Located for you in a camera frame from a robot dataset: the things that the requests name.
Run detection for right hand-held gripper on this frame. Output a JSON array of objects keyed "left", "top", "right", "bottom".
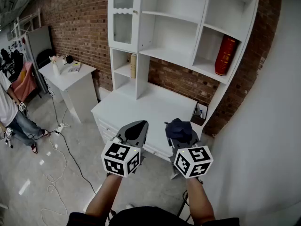
[{"left": 167, "top": 129, "right": 214, "bottom": 180}]

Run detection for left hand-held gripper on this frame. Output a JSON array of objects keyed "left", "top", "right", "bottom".
[{"left": 101, "top": 120, "right": 149, "bottom": 178}]

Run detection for dark blue wiping cloth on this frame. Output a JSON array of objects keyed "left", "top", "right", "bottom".
[{"left": 165, "top": 118, "right": 193, "bottom": 141}]

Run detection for white shelf cabinet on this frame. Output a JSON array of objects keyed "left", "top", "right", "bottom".
[{"left": 107, "top": 0, "right": 260, "bottom": 127}]

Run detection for person's left forearm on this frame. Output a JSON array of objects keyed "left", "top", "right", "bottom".
[{"left": 85, "top": 173, "right": 123, "bottom": 218}]

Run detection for person's right forearm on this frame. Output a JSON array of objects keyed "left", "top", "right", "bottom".
[{"left": 185, "top": 177, "right": 216, "bottom": 226}]

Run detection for white table top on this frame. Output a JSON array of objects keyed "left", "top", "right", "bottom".
[{"left": 91, "top": 81, "right": 204, "bottom": 162}]

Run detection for black pen holder box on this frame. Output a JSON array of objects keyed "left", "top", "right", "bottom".
[{"left": 190, "top": 102, "right": 209, "bottom": 127}]

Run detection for beige book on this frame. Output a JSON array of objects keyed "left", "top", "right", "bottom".
[{"left": 130, "top": 53, "right": 137, "bottom": 79}]

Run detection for small white table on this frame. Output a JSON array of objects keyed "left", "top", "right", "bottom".
[{"left": 38, "top": 55, "right": 99, "bottom": 124}]

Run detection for person's clothing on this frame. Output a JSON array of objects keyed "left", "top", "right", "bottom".
[{"left": 66, "top": 206, "right": 240, "bottom": 226}]

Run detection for red hardcover book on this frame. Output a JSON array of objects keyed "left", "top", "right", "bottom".
[{"left": 214, "top": 34, "right": 238, "bottom": 76}]

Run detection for white yellow booklet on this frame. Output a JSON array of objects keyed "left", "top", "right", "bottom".
[{"left": 67, "top": 62, "right": 82, "bottom": 73}]

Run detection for ribbed glass cabinet door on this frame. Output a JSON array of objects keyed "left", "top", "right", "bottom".
[{"left": 108, "top": 0, "right": 143, "bottom": 53}]

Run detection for black folding chair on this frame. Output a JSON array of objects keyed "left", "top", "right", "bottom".
[{"left": 36, "top": 48, "right": 56, "bottom": 69}]

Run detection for pink cloth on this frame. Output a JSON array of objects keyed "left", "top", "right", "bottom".
[{"left": 11, "top": 62, "right": 38, "bottom": 103}]

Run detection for white partition panel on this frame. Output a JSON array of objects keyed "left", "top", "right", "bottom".
[{"left": 25, "top": 26, "right": 54, "bottom": 94}]

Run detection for white metal rack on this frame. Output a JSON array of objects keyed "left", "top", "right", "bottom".
[{"left": 10, "top": 8, "right": 42, "bottom": 42}]

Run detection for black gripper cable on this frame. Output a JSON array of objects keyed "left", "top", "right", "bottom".
[{"left": 176, "top": 189, "right": 191, "bottom": 221}]

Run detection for black floor cable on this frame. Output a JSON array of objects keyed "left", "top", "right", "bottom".
[{"left": 50, "top": 93, "right": 97, "bottom": 195}]

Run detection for white floor cable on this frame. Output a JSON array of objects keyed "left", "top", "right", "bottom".
[{"left": 41, "top": 130, "right": 69, "bottom": 226}]

